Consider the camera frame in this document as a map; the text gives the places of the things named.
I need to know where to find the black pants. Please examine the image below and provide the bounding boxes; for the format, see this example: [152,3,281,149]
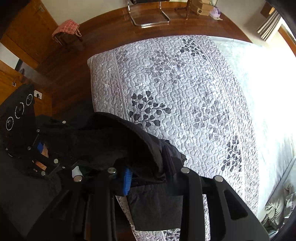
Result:
[1,113,183,240]

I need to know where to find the person's left hand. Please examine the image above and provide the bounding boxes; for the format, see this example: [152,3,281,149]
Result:
[35,143,49,171]

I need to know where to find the grey pillow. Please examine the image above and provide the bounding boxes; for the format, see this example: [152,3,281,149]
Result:
[261,158,295,238]

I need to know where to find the wooden cabinet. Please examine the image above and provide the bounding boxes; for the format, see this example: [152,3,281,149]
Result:
[0,61,53,116]

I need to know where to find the stool with red plaid cloth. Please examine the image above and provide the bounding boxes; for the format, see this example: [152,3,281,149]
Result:
[52,19,82,46]

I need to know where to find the grey quilted floral bedspread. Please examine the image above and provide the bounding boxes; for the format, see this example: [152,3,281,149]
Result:
[87,34,260,241]

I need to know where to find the light blue bed sheet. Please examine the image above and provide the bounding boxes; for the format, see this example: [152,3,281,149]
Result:
[211,37,295,212]

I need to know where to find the striped curtain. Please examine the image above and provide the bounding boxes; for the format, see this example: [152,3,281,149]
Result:
[257,10,282,41]

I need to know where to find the purple small appliance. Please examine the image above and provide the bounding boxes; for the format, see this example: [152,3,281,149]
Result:
[209,6,222,21]

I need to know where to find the cardboard boxes stack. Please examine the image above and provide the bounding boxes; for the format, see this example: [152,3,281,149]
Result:
[190,0,214,16]

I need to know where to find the metal frame chair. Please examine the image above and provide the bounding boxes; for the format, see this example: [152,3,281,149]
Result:
[127,1,170,28]

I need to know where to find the wooden window frame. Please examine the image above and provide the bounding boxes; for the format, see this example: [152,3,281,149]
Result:
[278,25,296,55]

